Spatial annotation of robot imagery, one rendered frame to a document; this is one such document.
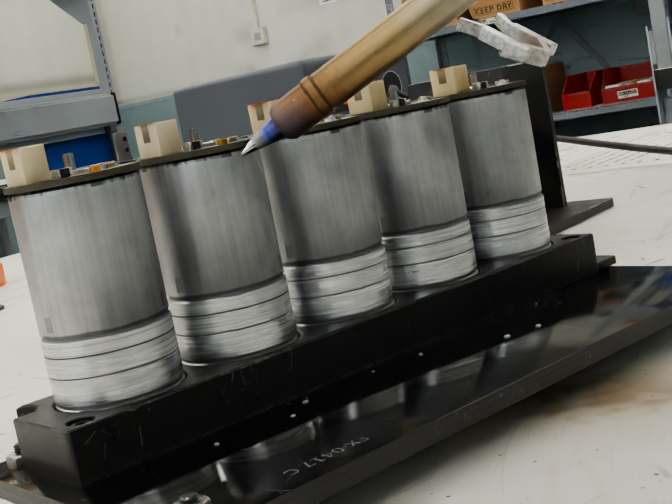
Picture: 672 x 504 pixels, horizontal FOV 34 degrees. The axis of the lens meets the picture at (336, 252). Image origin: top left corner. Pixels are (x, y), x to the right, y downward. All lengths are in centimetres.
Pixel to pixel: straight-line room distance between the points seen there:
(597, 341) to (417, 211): 5
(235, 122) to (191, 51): 536
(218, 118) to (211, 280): 62
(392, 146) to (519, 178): 4
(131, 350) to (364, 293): 6
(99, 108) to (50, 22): 294
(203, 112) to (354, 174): 62
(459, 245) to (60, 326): 10
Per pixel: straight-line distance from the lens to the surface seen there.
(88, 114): 344
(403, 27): 20
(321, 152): 22
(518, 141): 27
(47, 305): 20
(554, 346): 22
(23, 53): 621
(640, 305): 24
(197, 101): 85
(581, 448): 19
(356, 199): 23
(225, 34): 601
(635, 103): 447
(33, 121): 329
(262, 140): 21
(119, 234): 19
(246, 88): 80
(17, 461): 21
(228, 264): 21
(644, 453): 19
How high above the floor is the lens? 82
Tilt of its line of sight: 8 degrees down
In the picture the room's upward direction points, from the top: 11 degrees counter-clockwise
